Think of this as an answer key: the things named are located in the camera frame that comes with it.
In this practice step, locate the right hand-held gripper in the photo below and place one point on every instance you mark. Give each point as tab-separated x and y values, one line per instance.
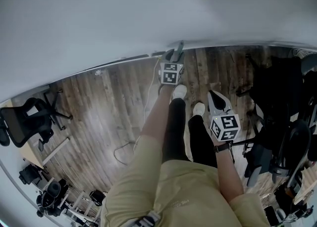
226	127

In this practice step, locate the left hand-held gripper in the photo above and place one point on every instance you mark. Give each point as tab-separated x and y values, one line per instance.
171	75

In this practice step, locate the person's right forearm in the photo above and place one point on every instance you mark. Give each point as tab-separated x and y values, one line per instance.
229	174

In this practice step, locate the person's left forearm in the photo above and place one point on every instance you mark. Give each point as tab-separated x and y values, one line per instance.
156	119

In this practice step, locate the person's right white shoe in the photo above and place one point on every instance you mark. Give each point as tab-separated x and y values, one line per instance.
199	108

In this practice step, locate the person's black trousers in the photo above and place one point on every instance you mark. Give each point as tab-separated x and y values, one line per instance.
175	132

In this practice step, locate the black mesh office chair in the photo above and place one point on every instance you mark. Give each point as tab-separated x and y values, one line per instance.
277	85

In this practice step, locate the small white floor object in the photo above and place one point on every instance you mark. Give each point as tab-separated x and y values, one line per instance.
98	72

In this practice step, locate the person's olive shirt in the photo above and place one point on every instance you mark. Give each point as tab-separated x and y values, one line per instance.
185	191

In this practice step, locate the wooden slat rack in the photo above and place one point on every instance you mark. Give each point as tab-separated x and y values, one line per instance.
307	181

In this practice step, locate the black office chair with headrest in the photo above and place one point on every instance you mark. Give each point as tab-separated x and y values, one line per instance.
24	124

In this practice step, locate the cluttered equipment shelf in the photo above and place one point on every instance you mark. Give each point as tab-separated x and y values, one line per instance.
52	196

